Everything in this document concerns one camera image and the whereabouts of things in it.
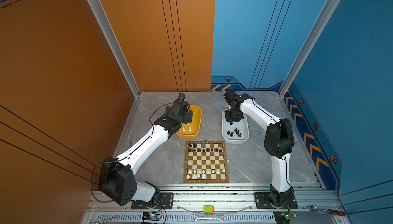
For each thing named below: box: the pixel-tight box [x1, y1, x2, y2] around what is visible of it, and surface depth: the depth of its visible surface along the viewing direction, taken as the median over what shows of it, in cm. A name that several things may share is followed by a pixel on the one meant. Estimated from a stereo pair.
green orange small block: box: [203, 205, 215, 215], surface depth 71 cm
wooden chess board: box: [183, 140, 230, 184], surface depth 86 cm
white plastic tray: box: [221, 108, 250, 145], surface depth 98 cm
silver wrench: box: [191, 213, 225, 222], surface depth 71 cm
